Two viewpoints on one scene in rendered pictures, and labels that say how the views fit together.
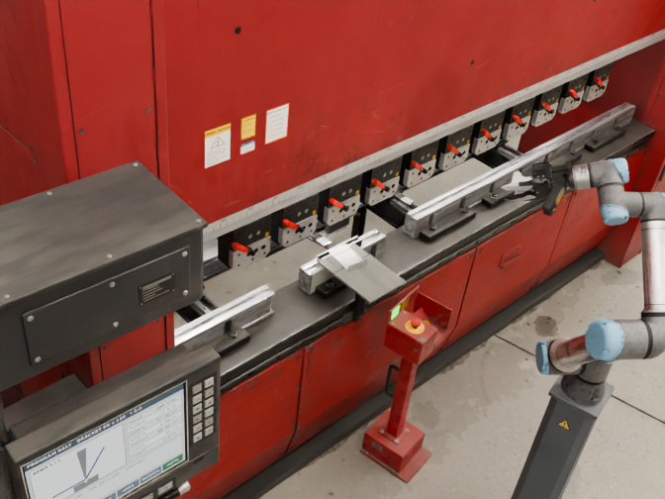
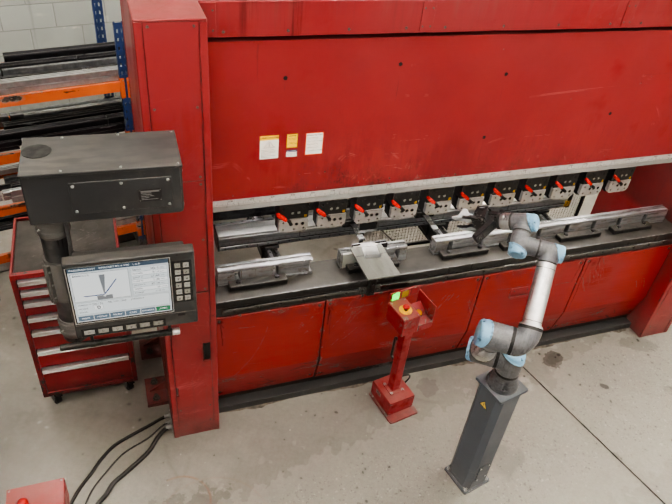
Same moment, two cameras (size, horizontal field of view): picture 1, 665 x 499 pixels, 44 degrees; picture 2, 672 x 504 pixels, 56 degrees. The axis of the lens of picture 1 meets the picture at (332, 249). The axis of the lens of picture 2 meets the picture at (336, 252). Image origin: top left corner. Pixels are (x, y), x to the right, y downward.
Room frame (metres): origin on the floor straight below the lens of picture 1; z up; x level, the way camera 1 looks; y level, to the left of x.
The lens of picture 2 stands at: (-0.23, -0.98, 3.04)
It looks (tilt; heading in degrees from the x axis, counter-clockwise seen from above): 38 degrees down; 24
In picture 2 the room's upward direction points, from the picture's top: 7 degrees clockwise
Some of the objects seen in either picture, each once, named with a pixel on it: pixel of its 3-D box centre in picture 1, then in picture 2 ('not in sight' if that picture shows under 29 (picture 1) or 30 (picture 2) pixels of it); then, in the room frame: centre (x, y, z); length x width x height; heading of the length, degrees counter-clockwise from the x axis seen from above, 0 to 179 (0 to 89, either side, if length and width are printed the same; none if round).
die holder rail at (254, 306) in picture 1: (211, 329); (264, 269); (1.93, 0.37, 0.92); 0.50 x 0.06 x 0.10; 137
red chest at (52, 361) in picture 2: not in sight; (80, 311); (1.47, 1.27, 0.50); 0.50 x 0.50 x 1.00; 47
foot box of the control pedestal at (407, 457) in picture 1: (398, 444); (394, 397); (2.24, -0.38, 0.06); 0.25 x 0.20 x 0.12; 57
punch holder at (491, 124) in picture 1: (482, 129); (500, 189); (2.90, -0.54, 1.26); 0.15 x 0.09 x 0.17; 137
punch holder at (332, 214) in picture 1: (336, 195); (366, 205); (2.31, 0.01, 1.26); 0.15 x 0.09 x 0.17; 137
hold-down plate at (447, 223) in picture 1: (447, 224); (463, 252); (2.74, -0.46, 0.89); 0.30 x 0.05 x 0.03; 137
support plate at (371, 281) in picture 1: (361, 272); (374, 261); (2.23, -0.11, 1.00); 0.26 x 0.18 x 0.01; 47
